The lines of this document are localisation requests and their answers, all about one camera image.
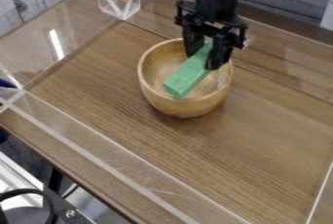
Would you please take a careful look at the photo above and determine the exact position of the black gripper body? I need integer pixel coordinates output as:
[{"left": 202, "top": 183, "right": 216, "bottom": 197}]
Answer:
[{"left": 174, "top": 0, "right": 249, "bottom": 49}]

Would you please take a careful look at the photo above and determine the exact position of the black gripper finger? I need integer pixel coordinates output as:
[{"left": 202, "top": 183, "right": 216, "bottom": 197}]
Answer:
[
  {"left": 206, "top": 33, "right": 233, "bottom": 70},
  {"left": 182, "top": 23, "right": 205, "bottom": 56}
]

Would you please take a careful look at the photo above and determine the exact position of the green rectangular block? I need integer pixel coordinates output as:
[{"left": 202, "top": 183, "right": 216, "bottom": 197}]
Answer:
[{"left": 164, "top": 42, "right": 213, "bottom": 99}]

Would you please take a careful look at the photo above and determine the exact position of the wooden brown bowl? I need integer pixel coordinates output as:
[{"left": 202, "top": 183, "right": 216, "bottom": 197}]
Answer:
[{"left": 137, "top": 38, "right": 235, "bottom": 118}]

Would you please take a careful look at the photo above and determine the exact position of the black table leg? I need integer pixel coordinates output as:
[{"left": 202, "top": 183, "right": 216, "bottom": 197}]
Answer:
[{"left": 49, "top": 168, "right": 65, "bottom": 194}]

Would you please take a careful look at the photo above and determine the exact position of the clear acrylic enclosure wall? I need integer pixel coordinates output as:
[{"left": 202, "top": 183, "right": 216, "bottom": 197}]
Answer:
[{"left": 0, "top": 0, "right": 333, "bottom": 224}]

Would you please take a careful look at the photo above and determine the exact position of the black cable loop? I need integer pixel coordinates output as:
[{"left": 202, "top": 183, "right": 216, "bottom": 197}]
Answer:
[{"left": 0, "top": 188, "right": 61, "bottom": 224}]

